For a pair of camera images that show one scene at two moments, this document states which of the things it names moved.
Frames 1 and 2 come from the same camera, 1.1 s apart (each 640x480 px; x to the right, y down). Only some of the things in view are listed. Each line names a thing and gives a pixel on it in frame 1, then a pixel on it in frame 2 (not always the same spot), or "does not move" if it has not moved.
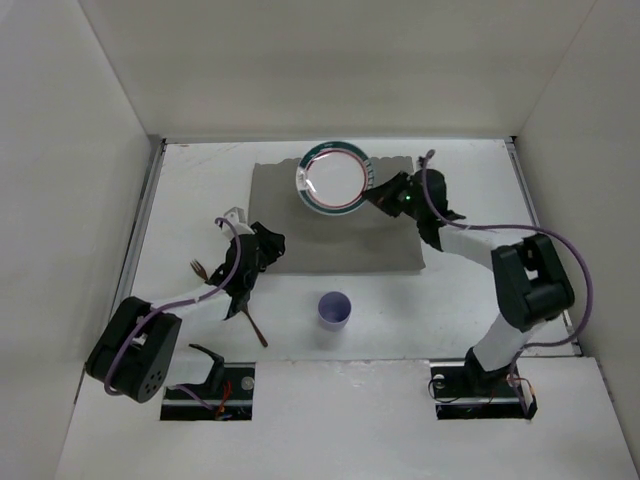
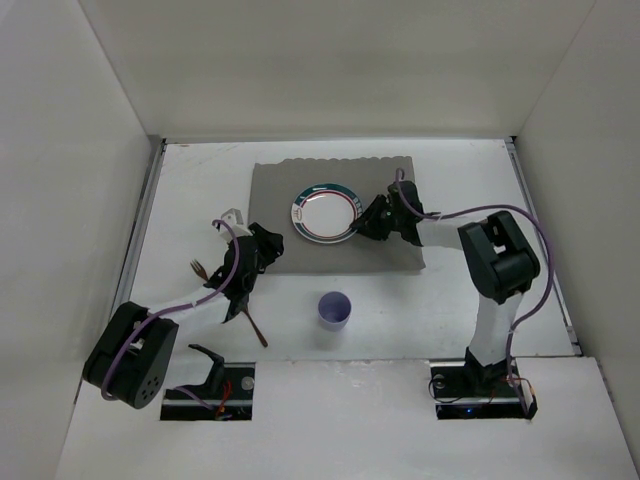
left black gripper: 238,288 does not move
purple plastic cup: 334,309 does not move
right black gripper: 392,195 to 378,217
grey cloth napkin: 367,239 does not move
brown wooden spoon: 253,322 does not move
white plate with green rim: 332,178 to 324,212
